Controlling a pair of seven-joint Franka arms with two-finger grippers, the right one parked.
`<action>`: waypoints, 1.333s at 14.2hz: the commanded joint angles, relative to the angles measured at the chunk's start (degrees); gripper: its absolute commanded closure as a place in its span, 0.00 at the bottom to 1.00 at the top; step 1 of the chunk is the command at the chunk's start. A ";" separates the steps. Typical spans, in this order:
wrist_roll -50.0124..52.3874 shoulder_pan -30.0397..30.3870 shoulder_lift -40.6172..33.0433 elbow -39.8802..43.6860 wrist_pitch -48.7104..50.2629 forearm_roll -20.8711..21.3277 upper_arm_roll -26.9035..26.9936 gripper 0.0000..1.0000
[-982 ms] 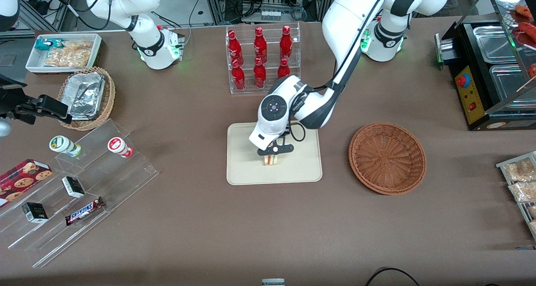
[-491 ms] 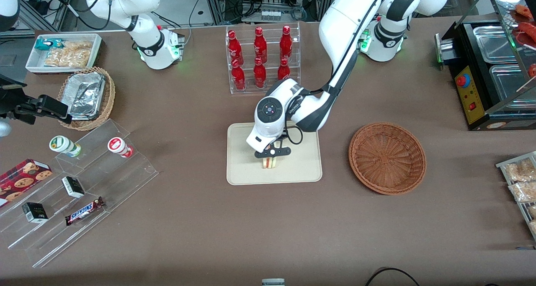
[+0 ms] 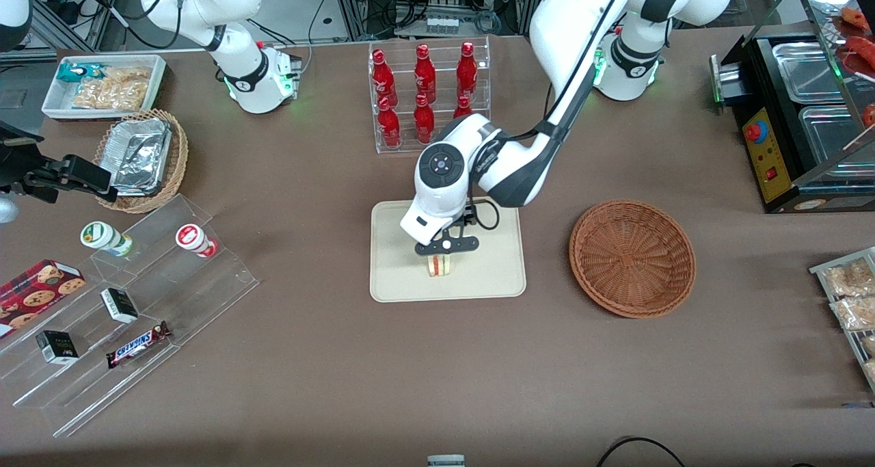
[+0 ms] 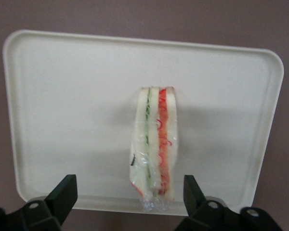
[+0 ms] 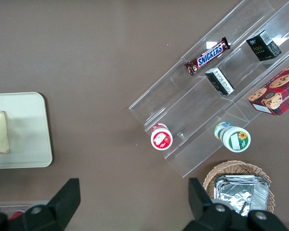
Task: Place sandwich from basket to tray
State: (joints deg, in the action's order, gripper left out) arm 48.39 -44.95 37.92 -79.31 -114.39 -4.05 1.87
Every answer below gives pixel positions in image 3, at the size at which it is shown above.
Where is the beige rectangular serving tray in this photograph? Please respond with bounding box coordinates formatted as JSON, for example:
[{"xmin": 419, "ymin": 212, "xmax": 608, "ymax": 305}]
[{"xmin": 370, "ymin": 196, "xmax": 527, "ymax": 303}]

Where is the light oval wicker basket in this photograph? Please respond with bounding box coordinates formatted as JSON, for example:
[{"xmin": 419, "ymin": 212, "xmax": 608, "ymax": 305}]
[{"xmin": 94, "ymin": 109, "xmax": 190, "ymax": 214}]

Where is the brown round wicker basket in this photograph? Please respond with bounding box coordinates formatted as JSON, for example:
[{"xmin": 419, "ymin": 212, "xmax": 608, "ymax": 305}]
[{"xmin": 569, "ymin": 200, "xmax": 697, "ymax": 319}]

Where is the grey metal snack tray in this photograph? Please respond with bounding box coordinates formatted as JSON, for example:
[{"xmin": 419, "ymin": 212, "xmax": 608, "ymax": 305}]
[{"xmin": 809, "ymin": 246, "xmax": 875, "ymax": 394}]

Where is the silver foil container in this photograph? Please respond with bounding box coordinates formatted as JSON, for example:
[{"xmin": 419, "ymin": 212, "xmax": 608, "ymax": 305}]
[{"xmin": 108, "ymin": 118, "xmax": 173, "ymax": 196}]

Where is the green lidded yogurt cup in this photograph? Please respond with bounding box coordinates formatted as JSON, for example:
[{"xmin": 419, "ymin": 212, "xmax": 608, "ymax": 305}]
[{"xmin": 80, "ymin": 221, "xmax": 134, "ymax": 258}]

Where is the white rectangular snack bin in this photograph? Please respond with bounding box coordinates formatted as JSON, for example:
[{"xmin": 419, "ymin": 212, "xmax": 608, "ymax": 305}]
[{"xmin": 41, "ymin": 54, "xmax": 167, "ymax": 121}]

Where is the clear bag of crackers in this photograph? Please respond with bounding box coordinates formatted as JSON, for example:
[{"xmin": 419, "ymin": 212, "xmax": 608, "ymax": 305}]
[{"xmin": 71, "ymin": 66, "xmax": 152, "ymax": 111}]

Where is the teal snack packet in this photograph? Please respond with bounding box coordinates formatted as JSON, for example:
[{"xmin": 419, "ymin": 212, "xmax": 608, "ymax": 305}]
[{"xmin": 56, "ymin": 62, "xmax": 107, "ymax": 83}]

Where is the clear acrylic bottle rack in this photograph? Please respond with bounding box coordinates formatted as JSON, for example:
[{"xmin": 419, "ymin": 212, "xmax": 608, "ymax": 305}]
[{"xmin": 368, "ymin": 36, "xmax": 492, "ymax": 155}]

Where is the red cookie box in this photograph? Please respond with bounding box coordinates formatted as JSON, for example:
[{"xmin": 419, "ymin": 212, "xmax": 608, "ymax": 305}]
[{"xmin": 0, "ymin": 259, "xmax": 87, "ymax": 338}]

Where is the red lidded yogurt cup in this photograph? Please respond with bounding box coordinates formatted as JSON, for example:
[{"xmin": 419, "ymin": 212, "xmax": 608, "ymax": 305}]
[{"xmin": 175, "ymin": 224, "xmax": 219, "ymax": 258}]

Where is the small black white box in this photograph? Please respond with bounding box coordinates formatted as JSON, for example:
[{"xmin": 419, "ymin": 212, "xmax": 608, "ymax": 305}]
[
  {"xmin": 100, "ymin": 287, "xmax": 139, "ymax": 325},
  {"xmin": 36, "ymin": 330, "xmax": 80, "ymax": 366}
]

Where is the clear acrylic stepped shelf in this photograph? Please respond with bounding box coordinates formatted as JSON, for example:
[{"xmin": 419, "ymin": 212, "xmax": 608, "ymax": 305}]
[{"xmin": 0, "ymin": 194, "xmax": 260, "ymax": 438}]

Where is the snickers chocolate bar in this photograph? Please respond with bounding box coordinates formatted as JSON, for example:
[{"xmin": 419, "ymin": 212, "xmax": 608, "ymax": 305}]
[{"xmin": 105, "ymin": 321, "xmax": 172, "ymax": 369}]

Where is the aluminium equipment rack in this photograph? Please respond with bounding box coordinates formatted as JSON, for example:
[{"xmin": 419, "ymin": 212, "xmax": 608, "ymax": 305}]
[{"xmin": 328, "ymin": 0, "xmax": 551, "ymax": 41}]

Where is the black food warmer cabinet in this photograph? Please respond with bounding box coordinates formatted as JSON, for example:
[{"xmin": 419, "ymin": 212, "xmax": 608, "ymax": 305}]
[{"xmin": 710, "ymin": 0, "xmax": 875, "ymax": 214}]

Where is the steel warmer pan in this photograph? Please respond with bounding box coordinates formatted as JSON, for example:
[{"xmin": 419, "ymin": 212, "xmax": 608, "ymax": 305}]
[
  {"xmin": 772, "ymin": 40, "xmax": 853, "ymax": 104},
  {"xmin": 798, "ymin": 105, "xmax": 875, "ymax": 182}
]

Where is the orange fried food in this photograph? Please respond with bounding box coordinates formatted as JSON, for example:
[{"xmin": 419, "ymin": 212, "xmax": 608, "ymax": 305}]
[{"xmin": 838, "ymin": 5, "xmax": 875, "ymax": 78}]

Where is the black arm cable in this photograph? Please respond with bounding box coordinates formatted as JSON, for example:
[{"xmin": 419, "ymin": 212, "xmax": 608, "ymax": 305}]
[{"xmin": 468, "ymin": 0, "xmax": 638, "ymax": 231}]

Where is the black table cable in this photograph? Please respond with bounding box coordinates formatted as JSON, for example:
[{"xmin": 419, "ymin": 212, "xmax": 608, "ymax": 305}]
[{"xmin": 595, "ymin": 437, "xmax": 687, "ymax": 467}]

